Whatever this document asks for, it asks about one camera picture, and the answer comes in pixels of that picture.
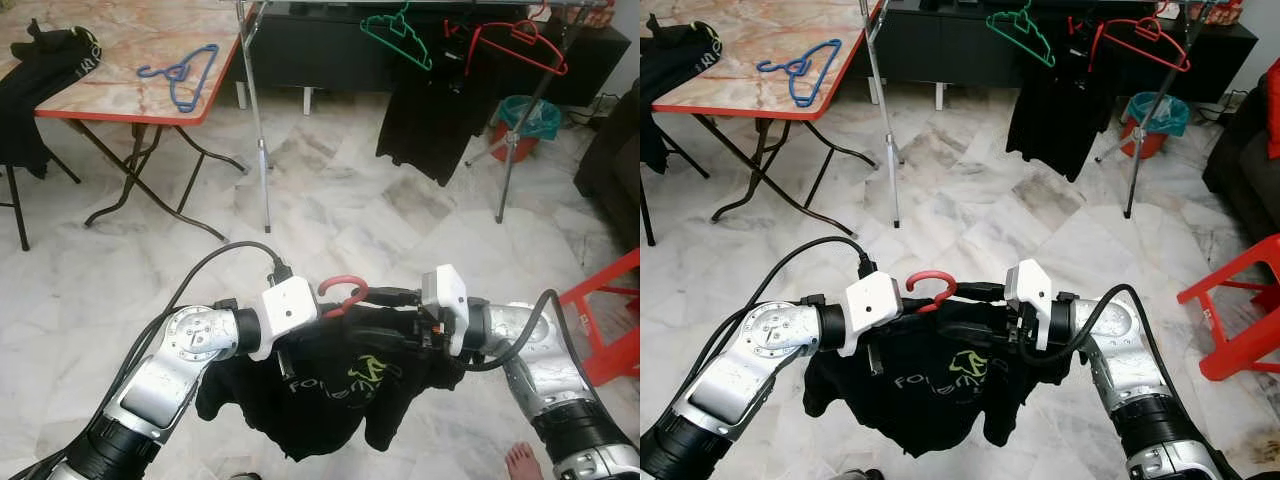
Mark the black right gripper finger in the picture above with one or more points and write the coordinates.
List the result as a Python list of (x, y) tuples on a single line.
[(390, 296), (978, 292)]

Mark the black shirt with green print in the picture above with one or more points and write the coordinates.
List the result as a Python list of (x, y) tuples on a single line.
[(930, 390), (340, 390)]

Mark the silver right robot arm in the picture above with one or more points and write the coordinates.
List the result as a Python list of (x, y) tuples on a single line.
[(540, 360), (1130, 360)]

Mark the green plastic hanger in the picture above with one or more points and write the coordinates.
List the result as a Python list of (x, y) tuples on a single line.
[(1020, 20), (398, 22)]

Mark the blue plastic hanger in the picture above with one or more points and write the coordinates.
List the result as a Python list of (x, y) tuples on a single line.
[(800, 68), (178, 72)]

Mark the person bare foot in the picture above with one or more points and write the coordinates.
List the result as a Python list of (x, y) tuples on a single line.
[(522, 462)]

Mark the silver clothes rack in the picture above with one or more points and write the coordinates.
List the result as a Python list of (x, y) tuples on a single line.
[(259, 150), (886, 150)]

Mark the red plastic stool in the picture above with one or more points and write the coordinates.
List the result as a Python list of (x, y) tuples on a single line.
[(1240, 310), (600, 330)]

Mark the orange trash bin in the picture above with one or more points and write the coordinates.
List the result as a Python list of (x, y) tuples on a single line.
[(1140, 145), (510, 150)]

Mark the black shirt with red trim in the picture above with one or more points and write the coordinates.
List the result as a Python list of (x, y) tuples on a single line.
[(430, 110), (1060, 110)]

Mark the teal bin liner bag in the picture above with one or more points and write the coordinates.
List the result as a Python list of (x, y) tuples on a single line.
[(530, 113), (1160, 110)]

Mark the dark grey fabric sofa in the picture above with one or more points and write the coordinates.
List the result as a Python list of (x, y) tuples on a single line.
[(612, 170), (1240, 150)]

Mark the black TV console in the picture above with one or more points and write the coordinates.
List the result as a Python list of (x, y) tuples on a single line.
[(950, 45), (320, 50)]

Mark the marble top folding table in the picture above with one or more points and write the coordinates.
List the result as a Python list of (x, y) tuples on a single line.
[(120, 40), (760, 50)]

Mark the red cushion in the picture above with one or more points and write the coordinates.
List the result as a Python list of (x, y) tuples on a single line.
[(1274, 110)]

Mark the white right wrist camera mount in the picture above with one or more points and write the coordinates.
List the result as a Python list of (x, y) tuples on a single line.
[(1030, 285), (445, 290)]

